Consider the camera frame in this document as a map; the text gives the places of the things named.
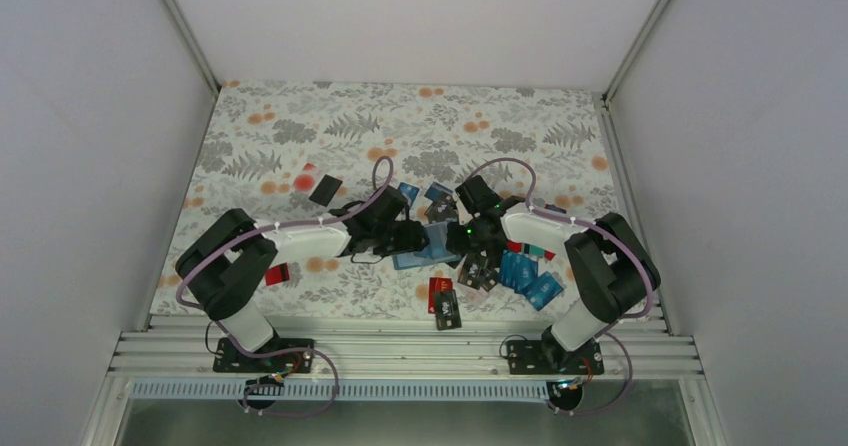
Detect aluminium rail frame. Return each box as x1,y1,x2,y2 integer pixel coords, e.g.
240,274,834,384
108,316,704,380

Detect black VIP card front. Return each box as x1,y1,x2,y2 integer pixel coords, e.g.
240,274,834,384
434,290,462,331

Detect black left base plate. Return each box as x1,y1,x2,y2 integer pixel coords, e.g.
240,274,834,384
212,338,315,374

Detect white card with red circle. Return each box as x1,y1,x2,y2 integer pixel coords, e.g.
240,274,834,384
291,162,324,195

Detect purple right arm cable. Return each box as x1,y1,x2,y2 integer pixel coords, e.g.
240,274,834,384
463,158,657,419

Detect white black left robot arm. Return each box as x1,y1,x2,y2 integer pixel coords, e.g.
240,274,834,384
175,186,429,371

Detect black card with chip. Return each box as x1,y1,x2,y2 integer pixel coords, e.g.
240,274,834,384
458,253,498,292

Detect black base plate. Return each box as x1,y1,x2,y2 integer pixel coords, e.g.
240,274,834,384
212,338,315,374
503,339,605,376

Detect teal leather card holder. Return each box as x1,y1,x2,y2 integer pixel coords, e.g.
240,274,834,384
392,221,462,270

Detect blue card front left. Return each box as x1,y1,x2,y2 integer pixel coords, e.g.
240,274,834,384
398,183,420,206

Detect red card under left arm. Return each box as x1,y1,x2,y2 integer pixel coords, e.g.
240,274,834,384
264,263,290,287

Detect red yellow logo card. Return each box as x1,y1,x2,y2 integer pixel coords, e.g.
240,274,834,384
428,277,453,314

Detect blue card pile front right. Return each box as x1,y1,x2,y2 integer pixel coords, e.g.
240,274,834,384
498,251,564,311

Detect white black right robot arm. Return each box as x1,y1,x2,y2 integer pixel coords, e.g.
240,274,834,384
446,175,661,373

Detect floral patterned table mat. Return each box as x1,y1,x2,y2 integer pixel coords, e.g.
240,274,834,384
150,80,624,321

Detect black card near left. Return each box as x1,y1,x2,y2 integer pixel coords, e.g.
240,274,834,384
309,175,343,206

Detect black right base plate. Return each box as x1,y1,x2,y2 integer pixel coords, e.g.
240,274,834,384
503,339,605,376

